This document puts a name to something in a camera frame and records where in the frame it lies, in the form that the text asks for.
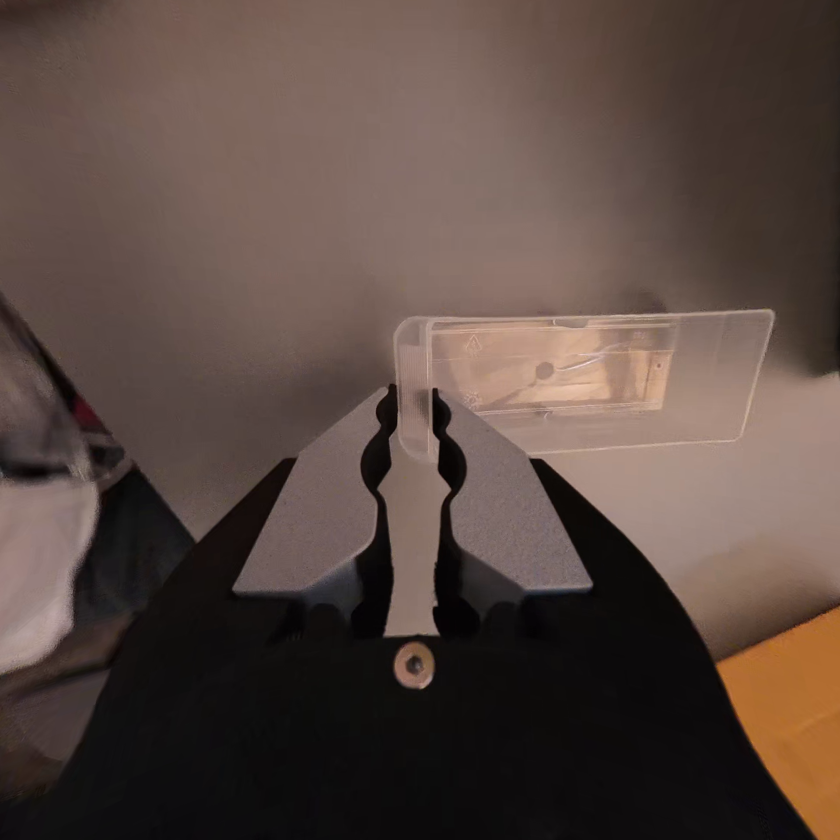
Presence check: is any person's white clothing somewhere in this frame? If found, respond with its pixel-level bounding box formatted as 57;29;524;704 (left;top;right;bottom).
0;476;101;673

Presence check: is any clear small plastic drawer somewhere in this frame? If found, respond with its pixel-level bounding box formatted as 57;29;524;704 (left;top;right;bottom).
392;308;776;462

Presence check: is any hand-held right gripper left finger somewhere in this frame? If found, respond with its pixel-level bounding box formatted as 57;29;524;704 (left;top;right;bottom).
231;385;399;616

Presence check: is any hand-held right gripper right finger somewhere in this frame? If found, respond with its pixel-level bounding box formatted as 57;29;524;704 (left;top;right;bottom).
430;387;595;614

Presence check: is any person's dark clothing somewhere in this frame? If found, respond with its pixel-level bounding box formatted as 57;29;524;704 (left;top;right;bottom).
75;459;198;634

